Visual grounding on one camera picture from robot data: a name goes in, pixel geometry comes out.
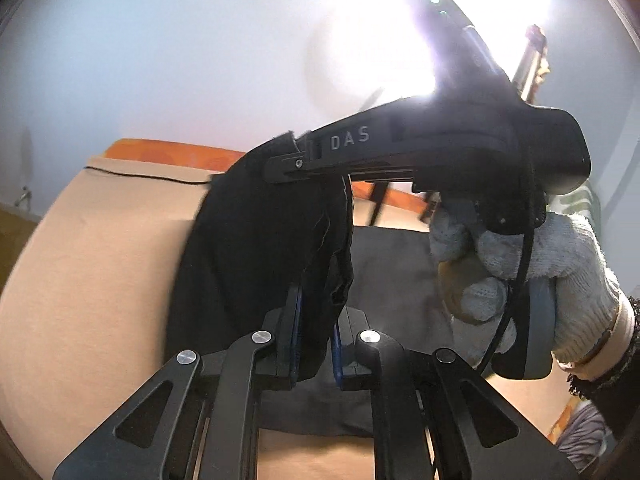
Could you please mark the grey striped cloth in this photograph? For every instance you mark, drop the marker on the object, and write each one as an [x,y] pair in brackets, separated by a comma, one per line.
[585,435]

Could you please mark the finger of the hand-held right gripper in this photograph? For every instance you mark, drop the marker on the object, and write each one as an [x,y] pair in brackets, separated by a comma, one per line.
[350,147]

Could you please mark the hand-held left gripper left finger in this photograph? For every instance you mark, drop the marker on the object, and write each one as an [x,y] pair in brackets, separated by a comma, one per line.
[285,350]

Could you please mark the black pants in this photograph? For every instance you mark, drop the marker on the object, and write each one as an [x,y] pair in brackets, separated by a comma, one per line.
[240,260]

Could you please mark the beige bed sheet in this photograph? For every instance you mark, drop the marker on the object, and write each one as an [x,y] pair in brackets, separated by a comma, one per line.
[100,285]

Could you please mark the large grey tripod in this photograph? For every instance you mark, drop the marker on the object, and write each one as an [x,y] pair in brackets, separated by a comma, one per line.
[532,60]

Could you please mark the green leaf pattern pillow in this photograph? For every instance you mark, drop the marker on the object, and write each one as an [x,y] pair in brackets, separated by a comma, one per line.
[580,202]

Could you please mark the person's right forearm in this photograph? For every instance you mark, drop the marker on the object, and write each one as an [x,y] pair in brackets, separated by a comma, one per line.
[625,330]

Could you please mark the brown wooden cabinet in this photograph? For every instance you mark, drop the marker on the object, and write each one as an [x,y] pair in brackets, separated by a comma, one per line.
[15,240]

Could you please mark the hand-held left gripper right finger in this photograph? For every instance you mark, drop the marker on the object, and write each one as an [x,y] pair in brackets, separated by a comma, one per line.
[338,360]

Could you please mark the small black tripod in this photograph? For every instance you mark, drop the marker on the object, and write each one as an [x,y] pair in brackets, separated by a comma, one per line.
[378,205]

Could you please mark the person's right hand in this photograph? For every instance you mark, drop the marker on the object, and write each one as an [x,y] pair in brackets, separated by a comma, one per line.
[575,270]

